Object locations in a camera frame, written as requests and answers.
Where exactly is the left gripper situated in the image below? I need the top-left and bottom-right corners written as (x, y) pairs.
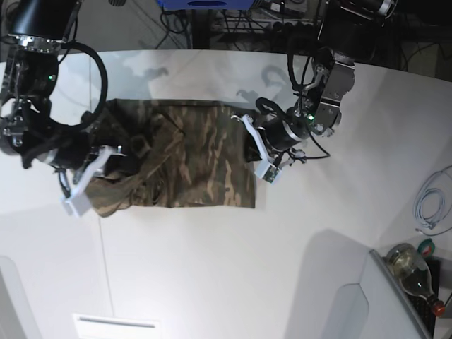
top-left (263, 118), bottom-right (307, 152)

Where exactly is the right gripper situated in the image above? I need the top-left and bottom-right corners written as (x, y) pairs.
top-left (45, 133), bottom-right (93, 171)

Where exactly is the camouflage t-shirt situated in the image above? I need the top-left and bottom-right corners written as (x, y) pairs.
top-left (85, 99), bottom-right (256, 218)

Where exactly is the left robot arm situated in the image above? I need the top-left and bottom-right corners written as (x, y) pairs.
top-left (256, 1), bottom-right (397, 155)

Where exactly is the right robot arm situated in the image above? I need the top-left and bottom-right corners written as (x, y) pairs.
top-left (1, 1), bottom-right (108, 170)

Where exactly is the blue box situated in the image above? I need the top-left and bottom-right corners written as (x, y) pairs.
top-left (157, 0), bottom-right (255, 11)

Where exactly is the clear plastic bottle red cap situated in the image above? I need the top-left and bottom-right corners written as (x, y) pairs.
top-left (386, 243), bottom-right (446, 317)

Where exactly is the green tape roll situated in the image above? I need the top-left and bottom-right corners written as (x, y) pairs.
top-left (417, 238), bottom-right (436, 258)

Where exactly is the black perforated tray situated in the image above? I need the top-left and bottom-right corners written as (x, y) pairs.
top-left (406, 258), bottom-right (441, 338)

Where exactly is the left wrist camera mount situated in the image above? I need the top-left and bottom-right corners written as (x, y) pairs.
top-left (230, 113), bottom-right (307, 185)

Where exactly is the coiled white cable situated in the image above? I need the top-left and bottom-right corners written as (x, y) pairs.
top-left (412, 165), bottom-right (452, 237)

